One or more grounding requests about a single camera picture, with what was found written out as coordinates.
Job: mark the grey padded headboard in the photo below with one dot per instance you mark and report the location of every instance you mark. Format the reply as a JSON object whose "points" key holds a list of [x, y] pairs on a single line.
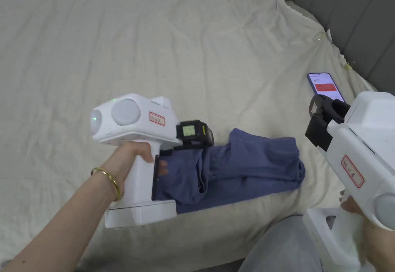
{"points": [[355, 15]]}

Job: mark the person's right hand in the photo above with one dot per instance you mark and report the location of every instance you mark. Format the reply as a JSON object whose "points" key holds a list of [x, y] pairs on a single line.
{"points": [[350, 204]]}

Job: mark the dark blue garment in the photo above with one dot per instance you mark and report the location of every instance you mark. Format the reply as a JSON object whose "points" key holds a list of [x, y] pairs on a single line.
{"points": [[253, 167]]}

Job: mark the smartphone with lit screen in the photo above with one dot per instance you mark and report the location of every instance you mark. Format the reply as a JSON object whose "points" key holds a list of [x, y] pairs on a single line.
{"points": [[325, 86]]}

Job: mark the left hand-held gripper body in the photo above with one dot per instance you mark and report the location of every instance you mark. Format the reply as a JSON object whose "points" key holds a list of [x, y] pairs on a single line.
{"points": [[135, 120]]}

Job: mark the person's legs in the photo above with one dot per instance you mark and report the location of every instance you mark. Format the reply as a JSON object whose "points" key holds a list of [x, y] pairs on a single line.
{"points": [[277, 247]]}

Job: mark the bed with beige sheet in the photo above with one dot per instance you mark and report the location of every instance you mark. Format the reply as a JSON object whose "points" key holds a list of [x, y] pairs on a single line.
{"points": [[172, 53]]}

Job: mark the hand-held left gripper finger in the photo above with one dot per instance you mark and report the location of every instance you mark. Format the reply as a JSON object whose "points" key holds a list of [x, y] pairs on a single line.
{"points": [[200, 134]]}

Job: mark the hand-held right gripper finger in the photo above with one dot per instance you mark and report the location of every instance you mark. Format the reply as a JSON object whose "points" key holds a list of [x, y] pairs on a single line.
{"points": [[318, 133], [334, 110]]}

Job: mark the person's left hand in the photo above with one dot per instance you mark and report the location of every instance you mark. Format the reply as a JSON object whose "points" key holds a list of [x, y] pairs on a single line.
{"points": [[129, 161]]}

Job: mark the small sheet clip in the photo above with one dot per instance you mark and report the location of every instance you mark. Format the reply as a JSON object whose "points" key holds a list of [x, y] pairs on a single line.
{"points": [[319, 37], [349, 65]]}

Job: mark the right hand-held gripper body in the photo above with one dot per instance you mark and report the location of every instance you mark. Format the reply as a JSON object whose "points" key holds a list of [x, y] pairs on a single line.
{"points": [[361, 161]]}

